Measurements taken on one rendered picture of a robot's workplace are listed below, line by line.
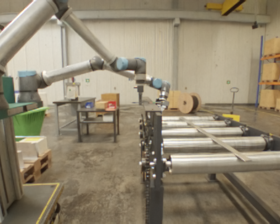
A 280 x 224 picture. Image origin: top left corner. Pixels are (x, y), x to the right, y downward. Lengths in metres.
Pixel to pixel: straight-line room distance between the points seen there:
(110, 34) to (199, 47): 6.14
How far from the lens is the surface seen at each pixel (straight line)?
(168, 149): 1.20
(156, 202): 1.05
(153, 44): 11.84
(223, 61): 13.07
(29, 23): 1.06
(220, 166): 1.02
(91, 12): 12.15
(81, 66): 1.62
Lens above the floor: 1.30
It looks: 9 degrees down
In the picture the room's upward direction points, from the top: straight up
